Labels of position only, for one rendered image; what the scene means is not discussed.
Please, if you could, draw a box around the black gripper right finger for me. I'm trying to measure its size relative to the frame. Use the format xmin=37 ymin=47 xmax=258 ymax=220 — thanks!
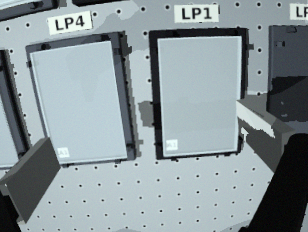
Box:
xmin=236 ymin=98 xmax=308 ymax=232

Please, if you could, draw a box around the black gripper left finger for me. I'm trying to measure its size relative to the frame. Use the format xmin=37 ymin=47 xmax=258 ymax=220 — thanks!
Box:
xmin=0 ymin=137 xmax=61 ymax=232

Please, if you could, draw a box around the grey perforated base plate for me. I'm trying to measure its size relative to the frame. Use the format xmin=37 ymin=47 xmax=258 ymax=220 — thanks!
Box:
xmin=0 ymin=0 xmax=308 ymax=232

